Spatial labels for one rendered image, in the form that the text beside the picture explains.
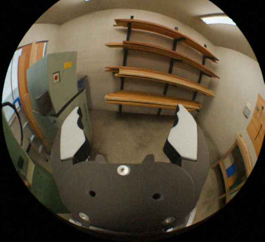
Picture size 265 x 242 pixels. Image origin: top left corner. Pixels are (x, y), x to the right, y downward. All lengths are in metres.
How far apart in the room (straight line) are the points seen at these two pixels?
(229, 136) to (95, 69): 3.53
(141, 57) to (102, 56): 0.81
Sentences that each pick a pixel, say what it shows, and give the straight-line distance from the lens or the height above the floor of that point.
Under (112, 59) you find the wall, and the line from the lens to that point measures 1.91.
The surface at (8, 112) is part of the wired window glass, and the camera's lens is 2.26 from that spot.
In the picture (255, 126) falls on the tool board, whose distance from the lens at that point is 2.42.
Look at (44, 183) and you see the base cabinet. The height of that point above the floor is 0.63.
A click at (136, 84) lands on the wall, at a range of 1.96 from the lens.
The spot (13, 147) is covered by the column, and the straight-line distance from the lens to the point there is 0.84.
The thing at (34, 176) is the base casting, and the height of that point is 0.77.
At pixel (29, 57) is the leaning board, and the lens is 2.29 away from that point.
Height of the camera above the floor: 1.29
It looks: 32 degrees down
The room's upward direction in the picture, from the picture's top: 9 degrees clockwise
